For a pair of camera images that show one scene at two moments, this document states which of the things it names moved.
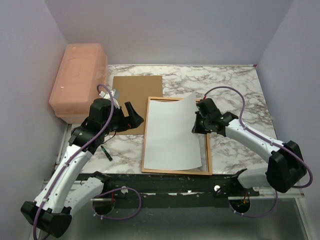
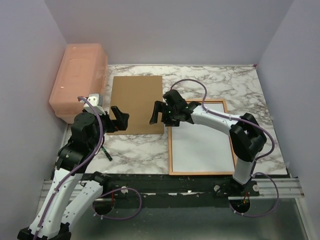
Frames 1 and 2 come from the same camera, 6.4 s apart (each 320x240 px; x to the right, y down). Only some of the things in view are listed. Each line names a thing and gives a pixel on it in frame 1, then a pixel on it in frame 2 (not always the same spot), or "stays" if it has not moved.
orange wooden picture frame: (196, 171) → (204, 173)
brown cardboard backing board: (136, 90) stays
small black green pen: (109, 157) stays
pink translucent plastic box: (84, 68) stays
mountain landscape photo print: (171, 144) → (197, 148)
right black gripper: (197, 128) → (161, 107)
